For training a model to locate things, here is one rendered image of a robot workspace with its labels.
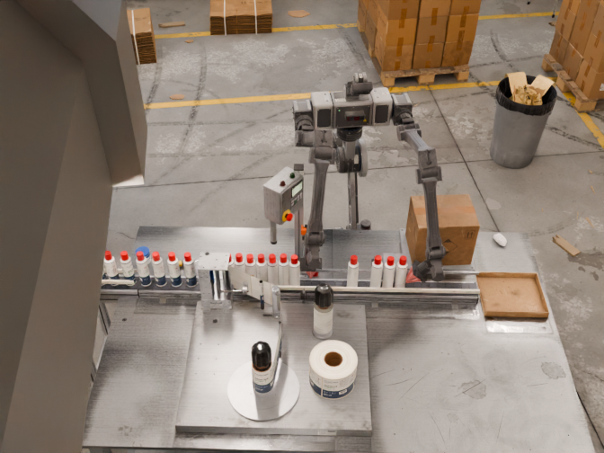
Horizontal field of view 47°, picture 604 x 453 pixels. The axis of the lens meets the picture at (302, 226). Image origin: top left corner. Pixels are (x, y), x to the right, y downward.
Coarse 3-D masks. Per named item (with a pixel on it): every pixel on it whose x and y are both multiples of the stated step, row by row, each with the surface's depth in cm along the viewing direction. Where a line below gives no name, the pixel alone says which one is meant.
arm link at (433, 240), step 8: (440, 168) 307; (416, 176) 309; (440, 176) 308; (424, 184) 308; (432, 184) 308; (424, 192) 311; (432, 192) 309; (432, 200) 310; (432, 208) 311; (432, 216) 312; (432, 224) 313; (432, 232) 314; (432, 240) 315; (440, 240) 315; (432, 248) 318; (440, 248) 316; (432, 256) 318; (440, 256) 318
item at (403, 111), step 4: (396, 104) 343; (400, 104) 343; (404, 104) 343; (408, 104) 343; (412, 104) 344; (396, 108) 344; (400, 108) 344; (404, 108) 344; (408, 108) 345; (412, 108) 345; (396, 112) 345; (400, 112) 342; (404, 112) 342; (408, 112) 342; (396, 116) 343; (400, 116) 342; (404, 116) 340; (408, 116) 340; (412, 116) 344; (396, 120) 345; (400, 120) 341; (396, 124) 350; (400, 124) 343
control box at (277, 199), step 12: (288, 168) 311; (276, 180) 305; (288, 180) 305; (264, 192) 305; (276, 192) 300; (288, 192) 303; (264, 204) 310; (276, 204) 304; (288, 204) 308; (300, 204) 317; (264, 216) 315; (276, 216) 309
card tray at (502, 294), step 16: (480, 272) 348; (496, 272) 348; (512, 272) 347; (528, 272) 347; (480, 288) 344; (496, 288) 344; (512, 288) 344; (528, 288) 344; (496, 304) 337; (512, 304) 337; (528, 304) 337; (544, 304) 335
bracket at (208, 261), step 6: (204, 258) 316; (210, 258) 316; (216, 258) 316; (222, 258) 316; (228, 258) 316; (198, 264) 313; (204, 264) 313; (210, 264) 313; (216, 264) 313; (222, 264) 313; (198, 270) 311; (204, 270) 311; (210, 270) 311; (216, 270) 311; (222, 270) 311
